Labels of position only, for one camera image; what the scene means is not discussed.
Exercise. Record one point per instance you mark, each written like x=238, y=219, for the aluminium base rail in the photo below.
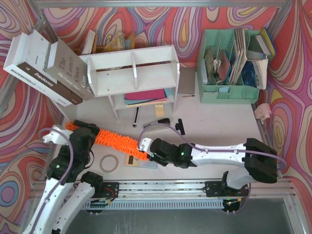
x=166, y=194

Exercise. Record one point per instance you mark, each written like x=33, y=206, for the orange chenille duster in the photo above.
x=121, y=143

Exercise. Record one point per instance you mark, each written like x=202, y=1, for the stack of coloured paper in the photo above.
x=146, y=97

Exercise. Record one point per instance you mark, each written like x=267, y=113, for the yellow grey calculator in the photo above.
x=131, y=161

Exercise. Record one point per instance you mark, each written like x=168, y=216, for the white utility knife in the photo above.
x=136, y=116

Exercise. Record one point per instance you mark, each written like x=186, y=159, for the grey notebook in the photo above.
x=186, y=81

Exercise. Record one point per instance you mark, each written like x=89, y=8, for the books behind shelf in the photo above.
x=119, y=42

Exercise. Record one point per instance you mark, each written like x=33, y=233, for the books in organizer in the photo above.
x=260, y=52

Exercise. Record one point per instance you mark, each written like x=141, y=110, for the mint green desk organizer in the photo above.
x=220, y=62

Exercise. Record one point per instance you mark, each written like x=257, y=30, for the white wooden bookshelf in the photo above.
x=113, y=74

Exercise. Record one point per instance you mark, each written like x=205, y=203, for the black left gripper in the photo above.
x=86, y=126

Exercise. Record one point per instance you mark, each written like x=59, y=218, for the grey black stapler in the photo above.
x=165, y=121

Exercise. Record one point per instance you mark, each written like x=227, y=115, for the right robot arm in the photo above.
x=253, y=160

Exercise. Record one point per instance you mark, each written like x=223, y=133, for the grey Lonely Ones book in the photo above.
x=69, y=69

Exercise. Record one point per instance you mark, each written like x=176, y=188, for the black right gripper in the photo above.
x=157, y=158

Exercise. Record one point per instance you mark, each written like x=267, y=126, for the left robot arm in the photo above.
x=53, y=215

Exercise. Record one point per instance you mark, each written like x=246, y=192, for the pink piggy figurine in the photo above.
x=263, y=112

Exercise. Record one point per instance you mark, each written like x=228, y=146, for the yellow sticky note pad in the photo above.
x=159, y=110

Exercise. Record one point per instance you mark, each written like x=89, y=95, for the black T-shaped clip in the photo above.
x=180, y=127

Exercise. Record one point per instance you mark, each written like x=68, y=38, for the large white brown book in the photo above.
x=26, y=61

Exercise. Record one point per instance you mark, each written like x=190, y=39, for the roll of tape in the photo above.
x=109, y=163

